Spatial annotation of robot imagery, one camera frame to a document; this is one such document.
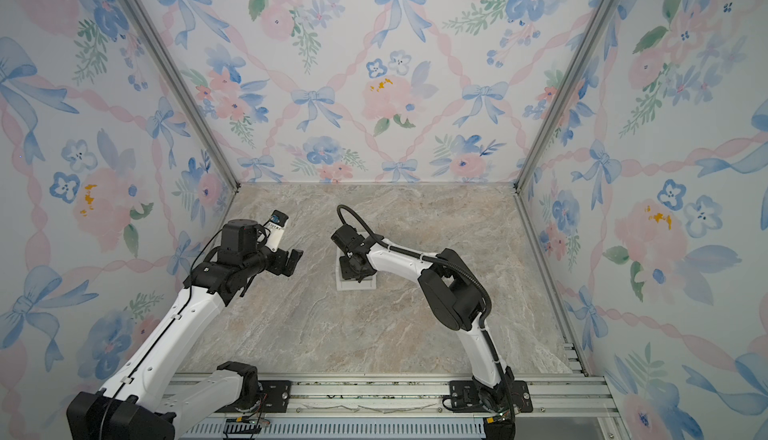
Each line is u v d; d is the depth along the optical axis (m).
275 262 0.70
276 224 0.68
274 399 0.74
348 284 0.89
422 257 0.56
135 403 0.39
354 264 0.69
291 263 0.72
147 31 0.78
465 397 0.73
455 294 0.53
